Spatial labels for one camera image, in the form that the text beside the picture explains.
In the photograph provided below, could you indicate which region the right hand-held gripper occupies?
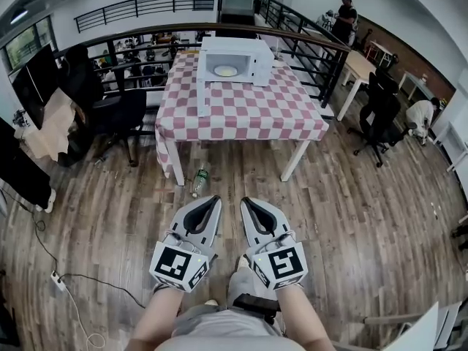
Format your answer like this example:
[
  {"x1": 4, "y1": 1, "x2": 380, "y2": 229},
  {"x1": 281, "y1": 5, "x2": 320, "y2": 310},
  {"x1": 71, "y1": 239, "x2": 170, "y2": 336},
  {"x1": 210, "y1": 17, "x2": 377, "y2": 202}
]
[{"x1": 240, "y1": 196, "x2": 307, "y2": 291}]

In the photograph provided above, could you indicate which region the black cable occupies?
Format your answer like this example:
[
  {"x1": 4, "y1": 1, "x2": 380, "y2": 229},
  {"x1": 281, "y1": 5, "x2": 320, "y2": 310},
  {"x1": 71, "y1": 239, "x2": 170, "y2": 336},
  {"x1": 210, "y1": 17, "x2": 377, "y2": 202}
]
[{"x1": 20, "y1": 201, "x2": 147, "y2": 309}]

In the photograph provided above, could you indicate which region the black monitor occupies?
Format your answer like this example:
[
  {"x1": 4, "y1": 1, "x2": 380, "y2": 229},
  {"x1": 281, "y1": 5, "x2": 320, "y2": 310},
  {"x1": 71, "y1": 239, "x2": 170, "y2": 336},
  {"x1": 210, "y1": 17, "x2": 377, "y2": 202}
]
[{"x1": 10, "y1": 44, "x2": 62, "y2": 132}]

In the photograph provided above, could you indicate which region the black office chair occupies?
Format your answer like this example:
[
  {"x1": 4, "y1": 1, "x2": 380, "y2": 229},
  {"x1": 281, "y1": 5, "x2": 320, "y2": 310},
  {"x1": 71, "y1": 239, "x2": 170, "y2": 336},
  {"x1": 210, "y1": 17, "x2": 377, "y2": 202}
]
[
  {"x1": 60, "y1": 44, "x2": 148, "y2": 167},
  {"x1": 347, "y1": 67, "x2": 418, "y2": 169}
]

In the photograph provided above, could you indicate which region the white power strip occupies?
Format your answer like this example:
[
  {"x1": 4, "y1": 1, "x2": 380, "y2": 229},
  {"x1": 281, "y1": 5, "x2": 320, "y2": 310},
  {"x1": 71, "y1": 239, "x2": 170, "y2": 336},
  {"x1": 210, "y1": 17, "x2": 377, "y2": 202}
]
[{"x1": 50, "y1": 270, "x2": 68, "y2": 292}]

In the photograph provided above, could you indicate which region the wooden-topped black railing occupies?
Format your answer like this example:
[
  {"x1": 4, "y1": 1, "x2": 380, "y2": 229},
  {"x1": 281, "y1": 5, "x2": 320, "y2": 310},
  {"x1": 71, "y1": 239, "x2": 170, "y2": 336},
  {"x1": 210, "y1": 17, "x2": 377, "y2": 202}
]
[{"x1": 53, "y1": 22, "x2": 352, "y2": 110}]

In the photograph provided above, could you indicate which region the group of people downstairs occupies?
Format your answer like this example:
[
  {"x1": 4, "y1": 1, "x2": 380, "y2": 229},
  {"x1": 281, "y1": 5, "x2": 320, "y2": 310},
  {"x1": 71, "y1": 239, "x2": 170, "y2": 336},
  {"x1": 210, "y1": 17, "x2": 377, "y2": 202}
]
[{"x1": 93, "y1": 31, "x2": 206, "y2": 91}]

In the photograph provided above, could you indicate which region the person's right forearm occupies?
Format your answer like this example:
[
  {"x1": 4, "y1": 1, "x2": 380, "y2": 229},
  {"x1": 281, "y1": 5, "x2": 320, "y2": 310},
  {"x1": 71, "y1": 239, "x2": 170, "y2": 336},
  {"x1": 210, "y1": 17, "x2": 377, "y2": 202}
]
[{"x1": 274, "y1": 284, "x2": 336, "y2": 351}]

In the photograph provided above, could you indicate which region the white desk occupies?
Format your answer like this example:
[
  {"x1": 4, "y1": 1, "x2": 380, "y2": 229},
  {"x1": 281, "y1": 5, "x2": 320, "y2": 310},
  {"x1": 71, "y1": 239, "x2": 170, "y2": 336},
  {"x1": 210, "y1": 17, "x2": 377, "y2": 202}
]
[{"x1": 432, "y1": 121, "x2": 468, "y2": 178}]

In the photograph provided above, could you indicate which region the black waist pouch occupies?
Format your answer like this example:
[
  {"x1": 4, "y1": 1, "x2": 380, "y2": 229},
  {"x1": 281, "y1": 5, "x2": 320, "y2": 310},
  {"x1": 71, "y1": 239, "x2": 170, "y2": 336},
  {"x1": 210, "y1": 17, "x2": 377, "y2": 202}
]
[{"x1": 233, "y1": 293, "x2": 282, "y2": 323}]

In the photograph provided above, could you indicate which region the person's left forearm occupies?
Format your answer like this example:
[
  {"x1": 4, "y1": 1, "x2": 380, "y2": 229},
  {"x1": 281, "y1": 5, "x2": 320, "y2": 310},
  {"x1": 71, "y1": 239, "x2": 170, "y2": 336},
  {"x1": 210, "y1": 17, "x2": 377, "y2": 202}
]
[{"x1": 127, "y1": 285, "x2": 184, "y2": 351}]

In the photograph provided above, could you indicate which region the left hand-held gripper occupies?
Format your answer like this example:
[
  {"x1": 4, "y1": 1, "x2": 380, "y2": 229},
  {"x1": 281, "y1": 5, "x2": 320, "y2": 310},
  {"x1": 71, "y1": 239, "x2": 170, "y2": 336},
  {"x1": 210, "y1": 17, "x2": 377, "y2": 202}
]
[{"x1": 148, "y1": 195, "x2": 223, "y2": 293}]

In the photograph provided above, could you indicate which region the clear plastic bottle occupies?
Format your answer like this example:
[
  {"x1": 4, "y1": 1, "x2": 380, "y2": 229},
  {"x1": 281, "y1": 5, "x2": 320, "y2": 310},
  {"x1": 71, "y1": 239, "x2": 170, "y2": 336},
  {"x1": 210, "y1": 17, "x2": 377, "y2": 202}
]
[{"x1": 190, "y1": 162, "x2": 211, "y2": 199}]

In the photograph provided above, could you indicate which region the person's grey trouser leg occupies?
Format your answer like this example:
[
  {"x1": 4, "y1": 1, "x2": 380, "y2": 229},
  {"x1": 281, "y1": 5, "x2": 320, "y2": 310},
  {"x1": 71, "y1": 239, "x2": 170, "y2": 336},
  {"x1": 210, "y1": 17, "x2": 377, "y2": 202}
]
[{"x1": 227, "y1": 266, "x2": 257, "y2": 309}]

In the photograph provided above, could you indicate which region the red white checkered tablecloth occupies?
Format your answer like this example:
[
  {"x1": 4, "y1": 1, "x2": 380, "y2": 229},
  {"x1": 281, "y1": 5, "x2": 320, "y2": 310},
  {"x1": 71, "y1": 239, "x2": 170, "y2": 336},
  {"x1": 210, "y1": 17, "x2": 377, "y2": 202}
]
[{"x1": 154, "y1": 51, "x2": 330, "y2": 179}]

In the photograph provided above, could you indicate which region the white frame table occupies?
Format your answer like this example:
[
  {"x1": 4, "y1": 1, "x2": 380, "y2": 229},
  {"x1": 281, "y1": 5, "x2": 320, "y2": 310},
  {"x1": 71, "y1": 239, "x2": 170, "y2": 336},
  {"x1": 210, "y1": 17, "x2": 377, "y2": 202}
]
[{"x1": 364, "y1": 39, "x2": 395, "y2": 68}]

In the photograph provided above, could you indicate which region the black metal railing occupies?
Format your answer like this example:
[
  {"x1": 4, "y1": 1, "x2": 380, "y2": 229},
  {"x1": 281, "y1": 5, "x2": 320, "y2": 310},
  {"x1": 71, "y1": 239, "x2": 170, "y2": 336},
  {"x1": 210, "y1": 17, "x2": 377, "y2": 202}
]
[{"x1": 255, "y1": 0, "x2": 332, "y2": 49}]

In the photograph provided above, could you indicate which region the white microwave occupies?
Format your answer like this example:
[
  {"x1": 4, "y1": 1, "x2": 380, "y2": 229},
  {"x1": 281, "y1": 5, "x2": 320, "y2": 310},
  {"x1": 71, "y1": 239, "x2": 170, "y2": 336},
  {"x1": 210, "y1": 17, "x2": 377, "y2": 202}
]
[{"x1": 197, "y1": 36, "x2": 276, "y2": 118}]

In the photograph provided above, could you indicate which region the window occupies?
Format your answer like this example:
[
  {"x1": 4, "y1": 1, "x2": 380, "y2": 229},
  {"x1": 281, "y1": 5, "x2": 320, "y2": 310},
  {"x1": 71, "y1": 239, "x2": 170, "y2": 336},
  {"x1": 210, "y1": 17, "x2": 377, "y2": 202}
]
[{"x1": 1, "y1": 15, "x2": 56, "y2": 73}]

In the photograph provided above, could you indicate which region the white cable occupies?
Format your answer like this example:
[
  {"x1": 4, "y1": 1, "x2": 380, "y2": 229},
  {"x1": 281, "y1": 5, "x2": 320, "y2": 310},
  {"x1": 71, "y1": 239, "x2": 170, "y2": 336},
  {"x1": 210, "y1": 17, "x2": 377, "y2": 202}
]
[{"x1": 60, "y1": 287, "x2": 107, "y2": 351}]

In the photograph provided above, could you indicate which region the person's grey shirt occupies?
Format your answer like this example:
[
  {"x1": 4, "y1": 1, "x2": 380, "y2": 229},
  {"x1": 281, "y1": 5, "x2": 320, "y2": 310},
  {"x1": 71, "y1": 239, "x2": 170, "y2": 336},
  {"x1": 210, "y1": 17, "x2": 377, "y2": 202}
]
[{"x1": 153, "y1": 303, "x2": 309, "y2": 351}]

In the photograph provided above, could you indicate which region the wooden table with white legs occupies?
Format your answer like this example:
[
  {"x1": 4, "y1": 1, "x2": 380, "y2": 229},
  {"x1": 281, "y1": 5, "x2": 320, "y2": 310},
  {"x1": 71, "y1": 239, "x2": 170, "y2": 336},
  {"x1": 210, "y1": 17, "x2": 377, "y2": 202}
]
[{"x1": 336, "y1": 49, "x2": 378, "y2": 122}]

